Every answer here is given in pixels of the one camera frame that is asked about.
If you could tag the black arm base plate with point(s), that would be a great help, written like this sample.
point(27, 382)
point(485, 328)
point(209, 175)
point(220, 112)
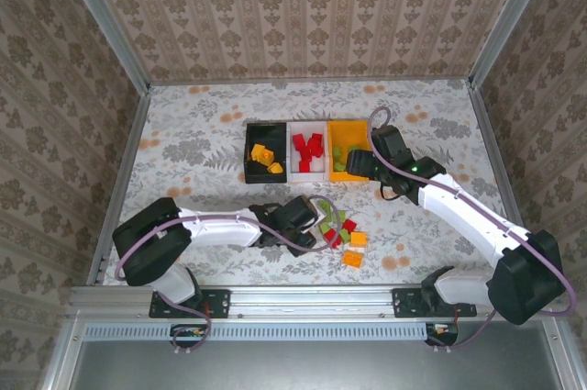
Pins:
point(403, 303)
point(220, 303)

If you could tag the grey metal panel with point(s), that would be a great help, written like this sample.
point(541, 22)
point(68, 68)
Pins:
point(321, 367)

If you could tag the aluminium back rail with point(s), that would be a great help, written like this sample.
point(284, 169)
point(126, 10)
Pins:
point(312, 80)

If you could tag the black plastic bin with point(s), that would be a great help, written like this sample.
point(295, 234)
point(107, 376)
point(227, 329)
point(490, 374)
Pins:
point(270, 133)

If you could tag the orange plastic bin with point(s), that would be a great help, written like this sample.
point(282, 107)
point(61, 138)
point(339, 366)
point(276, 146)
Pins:
point(348, 133)

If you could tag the aluminium side rail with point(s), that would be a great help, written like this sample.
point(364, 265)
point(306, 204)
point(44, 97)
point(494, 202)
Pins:
point(126, 167)
point(494, 156)

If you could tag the white plastic bin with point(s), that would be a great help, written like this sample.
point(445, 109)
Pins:
point(309, 176)

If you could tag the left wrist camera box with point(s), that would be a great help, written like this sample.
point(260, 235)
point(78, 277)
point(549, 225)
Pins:
point(322, 215)

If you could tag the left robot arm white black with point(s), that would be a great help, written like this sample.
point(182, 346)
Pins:
point(215, 227)

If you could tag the long green lego brick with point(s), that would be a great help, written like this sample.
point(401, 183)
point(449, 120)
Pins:
point(325, 207)

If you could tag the small connector board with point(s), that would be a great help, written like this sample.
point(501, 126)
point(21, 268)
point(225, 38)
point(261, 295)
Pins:
point(190, 332)
point(442, 331)

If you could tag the red lego brick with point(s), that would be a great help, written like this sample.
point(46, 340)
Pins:
point(305, 165)
point(311, 151)
point(298, 141)
point(316, 137)
point(349, 225)
point(330, 237)
point(318, 148)

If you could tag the aluminium frame post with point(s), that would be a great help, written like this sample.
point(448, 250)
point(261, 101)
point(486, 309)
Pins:
point(102, 18)
point(509, 18)

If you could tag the aluminium mounting rail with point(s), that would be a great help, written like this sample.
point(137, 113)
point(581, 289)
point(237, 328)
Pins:
point(312, 300)

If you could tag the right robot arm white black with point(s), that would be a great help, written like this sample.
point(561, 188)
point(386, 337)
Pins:
point(468, 220)

